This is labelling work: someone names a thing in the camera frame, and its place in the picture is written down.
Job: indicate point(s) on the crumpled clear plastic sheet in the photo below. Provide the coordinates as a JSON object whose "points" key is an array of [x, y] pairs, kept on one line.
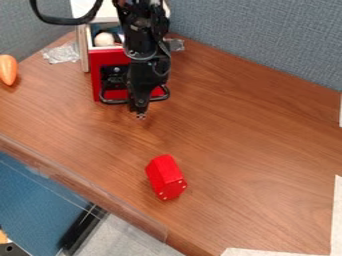
{"points": [[62, 53], [176, 44]]}

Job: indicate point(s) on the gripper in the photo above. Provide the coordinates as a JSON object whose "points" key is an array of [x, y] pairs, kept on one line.
{"points": [[144, 78]]}

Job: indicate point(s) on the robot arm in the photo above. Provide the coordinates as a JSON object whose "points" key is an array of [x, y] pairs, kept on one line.
{"points": [[138, 23]]}

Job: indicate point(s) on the white toy ball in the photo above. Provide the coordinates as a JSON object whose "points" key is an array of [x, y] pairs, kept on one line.
{"points": [[103, 39]]}

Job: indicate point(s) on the red block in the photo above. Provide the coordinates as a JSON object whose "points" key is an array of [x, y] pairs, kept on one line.
{"points": [[164, 176]]}

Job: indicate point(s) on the orange toy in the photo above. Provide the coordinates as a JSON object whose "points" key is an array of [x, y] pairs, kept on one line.
{"points": [[8, 69]]}

